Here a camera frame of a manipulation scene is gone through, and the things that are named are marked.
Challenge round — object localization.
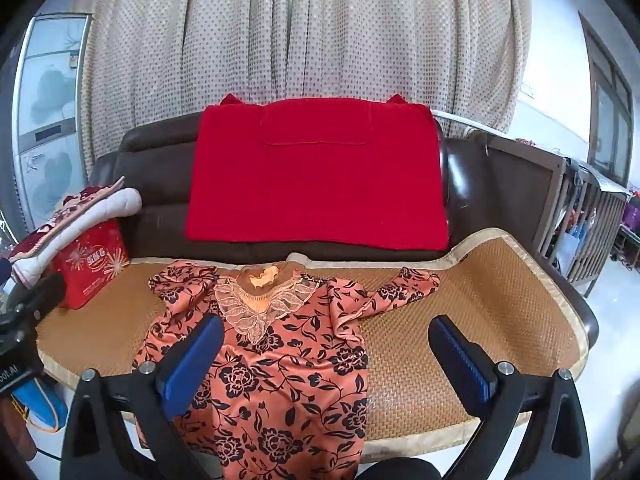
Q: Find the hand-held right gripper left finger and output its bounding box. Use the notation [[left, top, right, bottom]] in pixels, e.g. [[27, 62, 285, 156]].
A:
[[60, 314, 226, 480]]

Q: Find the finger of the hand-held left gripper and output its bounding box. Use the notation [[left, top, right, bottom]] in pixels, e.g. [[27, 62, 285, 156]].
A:
[[7, 272, 67, 322]]

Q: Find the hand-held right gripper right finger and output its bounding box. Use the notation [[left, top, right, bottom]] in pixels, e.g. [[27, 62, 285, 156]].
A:
[[427, 314, 591, 480]]

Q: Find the orange floral blouse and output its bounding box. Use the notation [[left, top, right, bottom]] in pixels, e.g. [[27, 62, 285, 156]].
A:
[[131, 255, 442, 480]]

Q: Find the woven rattan mat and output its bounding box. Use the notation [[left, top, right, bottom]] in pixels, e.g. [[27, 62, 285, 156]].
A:
[[35, 227, 591, 466]]

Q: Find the blue and orange item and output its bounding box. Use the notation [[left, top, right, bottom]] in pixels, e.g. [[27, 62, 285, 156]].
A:
[[12, 372, 69, 433]]

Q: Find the red gift box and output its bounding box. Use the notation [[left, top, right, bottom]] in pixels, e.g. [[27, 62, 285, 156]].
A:
[[52, 217, 132, 311]]

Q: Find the red and white folded quilt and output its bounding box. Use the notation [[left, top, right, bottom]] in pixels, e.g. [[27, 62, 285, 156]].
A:
[[10, 176, 143, 286]]

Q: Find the dark cloth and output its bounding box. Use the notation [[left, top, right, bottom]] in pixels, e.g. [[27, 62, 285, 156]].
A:
[[357, 456, 443, 480]]

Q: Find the brown leather sofa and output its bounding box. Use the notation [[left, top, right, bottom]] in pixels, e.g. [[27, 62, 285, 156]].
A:
[[87, 109, 601, 356]]

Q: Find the wooden crib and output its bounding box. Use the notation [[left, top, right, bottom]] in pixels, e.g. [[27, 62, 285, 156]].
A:
[[467, 127, 633, 298]]

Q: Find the red knitted cloth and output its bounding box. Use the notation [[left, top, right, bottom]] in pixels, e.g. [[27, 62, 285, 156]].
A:
[[184, 92, 451, 252]]

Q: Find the wooden framed window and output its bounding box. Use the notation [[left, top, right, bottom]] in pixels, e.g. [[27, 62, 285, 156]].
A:
[[577, 10, 636, 186]]

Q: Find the beige dotted curtain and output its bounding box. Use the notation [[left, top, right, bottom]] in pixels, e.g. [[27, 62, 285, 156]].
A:
[[70, 0, 533, 181]]

